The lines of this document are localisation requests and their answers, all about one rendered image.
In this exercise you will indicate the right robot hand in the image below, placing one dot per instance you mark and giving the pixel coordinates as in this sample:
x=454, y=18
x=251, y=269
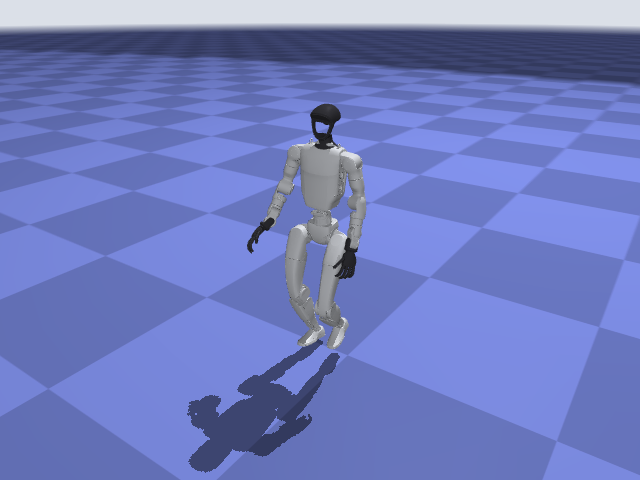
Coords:
x=263, y=226

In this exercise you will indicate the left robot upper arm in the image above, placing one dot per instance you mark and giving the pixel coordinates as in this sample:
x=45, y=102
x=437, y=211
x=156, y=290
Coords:
x=352, y=164

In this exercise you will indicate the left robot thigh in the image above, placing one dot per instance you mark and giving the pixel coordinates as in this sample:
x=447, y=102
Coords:
x=328, y=283

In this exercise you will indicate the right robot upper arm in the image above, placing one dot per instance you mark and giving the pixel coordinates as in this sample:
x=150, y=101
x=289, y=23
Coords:
x=290, y=170

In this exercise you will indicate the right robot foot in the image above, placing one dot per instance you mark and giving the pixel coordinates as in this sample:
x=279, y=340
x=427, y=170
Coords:
x=311, y=336

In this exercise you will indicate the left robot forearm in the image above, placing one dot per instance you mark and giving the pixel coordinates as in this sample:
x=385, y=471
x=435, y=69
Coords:
x=356, y=219

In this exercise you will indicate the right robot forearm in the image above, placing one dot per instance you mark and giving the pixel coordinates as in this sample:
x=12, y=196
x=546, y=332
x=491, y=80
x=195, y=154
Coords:
x=275, y=206

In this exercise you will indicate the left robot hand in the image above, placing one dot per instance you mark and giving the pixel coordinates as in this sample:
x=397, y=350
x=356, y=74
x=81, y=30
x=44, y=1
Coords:
x=348, y=261

